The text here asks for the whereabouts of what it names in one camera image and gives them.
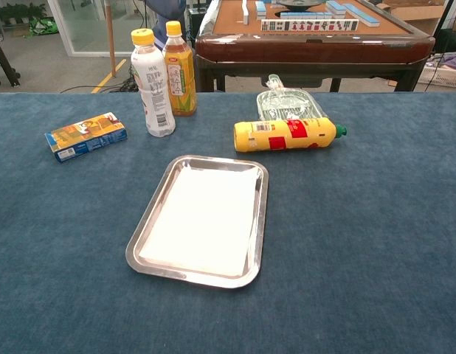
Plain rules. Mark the silver metal tray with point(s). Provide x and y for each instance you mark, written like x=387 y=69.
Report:
x=259 y=221

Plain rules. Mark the yellow bottle green cap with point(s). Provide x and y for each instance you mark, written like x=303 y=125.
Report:
x=287 y=134

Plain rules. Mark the green dustpan brush set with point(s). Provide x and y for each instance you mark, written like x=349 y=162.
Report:
x=283 y=103

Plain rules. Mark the amber tea bottle yellow cap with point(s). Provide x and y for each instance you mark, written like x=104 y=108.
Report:
x=182 y=81

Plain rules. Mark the white bottle yellow cap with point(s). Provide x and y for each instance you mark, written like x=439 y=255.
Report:
x=156 y=96

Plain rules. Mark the blue table cloth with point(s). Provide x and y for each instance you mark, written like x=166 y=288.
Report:
x=361 y=221

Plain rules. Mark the yellow blue snack box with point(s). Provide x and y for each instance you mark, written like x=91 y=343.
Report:
x=88 y=136

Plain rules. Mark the brown mahjong table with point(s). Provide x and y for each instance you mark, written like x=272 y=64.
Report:
x=309 y=51

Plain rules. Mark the white upright mahjong tile stack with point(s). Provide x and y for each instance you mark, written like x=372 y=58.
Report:
x=245 y=11

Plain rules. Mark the blue-backed mahjong tile stack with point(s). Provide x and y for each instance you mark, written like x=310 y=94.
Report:
x=260 y=10

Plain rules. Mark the face-up mahjong tile row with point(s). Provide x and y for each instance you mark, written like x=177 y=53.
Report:
x=309 y=25

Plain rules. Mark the blue-backed mahjong tile row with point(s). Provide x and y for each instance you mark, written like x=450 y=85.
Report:
x=335 y=7
x=305 y=15
x=362 y=15

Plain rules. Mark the wooden pole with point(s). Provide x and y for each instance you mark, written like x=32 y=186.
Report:
x=110 y=37

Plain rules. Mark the green bag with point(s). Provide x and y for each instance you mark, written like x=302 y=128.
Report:
x=43 y=26

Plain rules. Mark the white plastic basket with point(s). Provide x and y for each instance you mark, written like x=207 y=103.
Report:
x=445 y=76

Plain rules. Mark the cardboard box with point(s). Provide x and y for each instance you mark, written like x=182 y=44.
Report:
x=416 y=14

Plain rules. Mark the black stand leg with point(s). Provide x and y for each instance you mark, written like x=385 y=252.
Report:
x=4 y=60

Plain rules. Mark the green potted plants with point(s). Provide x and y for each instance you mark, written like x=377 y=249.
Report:
x=17 y=13

